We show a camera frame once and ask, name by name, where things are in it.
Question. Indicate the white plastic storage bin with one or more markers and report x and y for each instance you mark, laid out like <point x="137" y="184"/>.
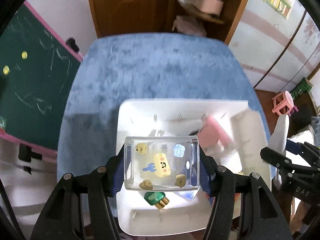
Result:
<point x="187" y="211"/>

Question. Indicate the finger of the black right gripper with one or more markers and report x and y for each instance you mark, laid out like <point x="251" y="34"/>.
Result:
<point x="280" y="158"/>
<point x="299" y="148"/>

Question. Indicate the green chalkboard with pink frame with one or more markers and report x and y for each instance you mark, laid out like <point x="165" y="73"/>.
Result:
<point x="37" y="72"/>

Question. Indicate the white wardrobe doors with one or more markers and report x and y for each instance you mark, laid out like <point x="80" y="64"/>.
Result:
<point x="276" y="43"/>

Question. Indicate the black chalkboard eraser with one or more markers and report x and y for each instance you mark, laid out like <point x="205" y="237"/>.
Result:
<point x="71" y="43"/>

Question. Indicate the clear box with stickers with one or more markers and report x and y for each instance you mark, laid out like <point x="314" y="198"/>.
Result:
<point x="162" y="163"/>

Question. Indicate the green and gold perfume bottle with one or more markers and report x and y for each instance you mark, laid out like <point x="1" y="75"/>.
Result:
<point x="157" y="199"/>

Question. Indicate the brown wooden cabinet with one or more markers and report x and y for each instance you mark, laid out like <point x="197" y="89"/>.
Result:
<point x="113" y="17"/>

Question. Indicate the blue fluffy table cover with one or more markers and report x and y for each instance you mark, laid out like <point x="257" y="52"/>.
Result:
<point x="137" y="66"/>

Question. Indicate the folded pink cloth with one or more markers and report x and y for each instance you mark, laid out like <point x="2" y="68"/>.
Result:
<point x="188" y="25"/>

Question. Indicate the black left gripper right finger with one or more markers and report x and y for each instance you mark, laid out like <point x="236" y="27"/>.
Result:
<point x="260" y="214"/>

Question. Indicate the pink plastic stool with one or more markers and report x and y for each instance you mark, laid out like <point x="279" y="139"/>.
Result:
<point x="283" y="103"/>

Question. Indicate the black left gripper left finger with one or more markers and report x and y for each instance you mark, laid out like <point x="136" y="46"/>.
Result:
<point x="61" y="217"/>

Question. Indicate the white heart-shaped box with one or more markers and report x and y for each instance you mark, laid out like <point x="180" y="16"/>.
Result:
<point x="277" y="141"/>

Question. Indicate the pink correction tape dispenser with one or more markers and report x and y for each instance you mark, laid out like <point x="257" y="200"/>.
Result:
<point x="213" y="136"/>

